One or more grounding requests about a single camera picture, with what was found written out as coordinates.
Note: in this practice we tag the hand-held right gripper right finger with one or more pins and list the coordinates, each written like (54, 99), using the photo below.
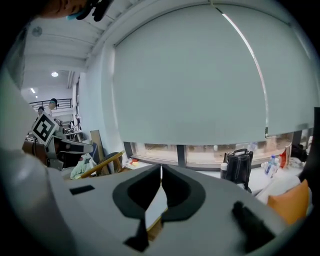
(185, 197)

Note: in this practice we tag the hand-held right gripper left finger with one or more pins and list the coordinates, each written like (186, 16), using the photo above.
(130, 197)

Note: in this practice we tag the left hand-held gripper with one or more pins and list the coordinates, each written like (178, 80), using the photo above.
(45, 128)

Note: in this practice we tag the person's left forearm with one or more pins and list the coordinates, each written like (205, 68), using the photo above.
(32, 151)

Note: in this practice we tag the black metal railing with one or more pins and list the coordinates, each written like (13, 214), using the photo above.
(62, 102)

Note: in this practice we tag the red paper pad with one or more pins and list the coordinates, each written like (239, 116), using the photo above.
(135, 161)

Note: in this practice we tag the dark round wicker chair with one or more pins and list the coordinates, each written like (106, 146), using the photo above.
(112, 160)

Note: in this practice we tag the dark framed window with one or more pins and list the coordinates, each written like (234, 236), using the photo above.
(181, 155)

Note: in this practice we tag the wooden tray table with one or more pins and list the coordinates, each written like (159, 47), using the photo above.
(100, 167)

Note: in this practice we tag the cardboard sheet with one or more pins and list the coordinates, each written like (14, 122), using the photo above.
(96, 140)

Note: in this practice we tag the dark blue padded chair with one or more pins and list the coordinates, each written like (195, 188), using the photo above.
(94, 150)

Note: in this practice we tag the pale green cloth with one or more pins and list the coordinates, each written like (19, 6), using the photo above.
(80, 170)

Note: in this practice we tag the round ceiling light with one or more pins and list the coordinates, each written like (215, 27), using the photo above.
(54, 74)

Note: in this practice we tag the black backpack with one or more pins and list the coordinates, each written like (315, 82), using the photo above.
(237, 165)

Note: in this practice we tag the person's grey sweatshirt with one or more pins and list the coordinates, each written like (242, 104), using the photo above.
(17, 57)

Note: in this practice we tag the round smoke detector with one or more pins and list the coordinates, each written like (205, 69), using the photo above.
(36, 31)

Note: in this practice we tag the white armchair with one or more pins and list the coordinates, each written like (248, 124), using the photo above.
(282, 183)

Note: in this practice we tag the orange cushion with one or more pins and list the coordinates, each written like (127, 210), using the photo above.
(291, 202)

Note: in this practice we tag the red paper bag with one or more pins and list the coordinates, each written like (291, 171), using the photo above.
(284, 158)

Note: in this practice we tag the teal face mask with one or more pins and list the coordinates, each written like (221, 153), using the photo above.
(72, 17)

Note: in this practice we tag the black bag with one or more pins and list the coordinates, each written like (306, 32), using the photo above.
(298, 152)

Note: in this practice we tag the person's head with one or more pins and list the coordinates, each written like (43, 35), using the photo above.
(62, 7)

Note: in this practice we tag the wide grey roller blind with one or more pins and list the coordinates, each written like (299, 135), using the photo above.
(187, 75)

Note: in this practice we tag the narrow grey roller blind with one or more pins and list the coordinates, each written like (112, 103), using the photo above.
(287, 75)

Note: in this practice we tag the black head-mounted camera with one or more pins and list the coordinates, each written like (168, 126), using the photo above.
(100, 11)

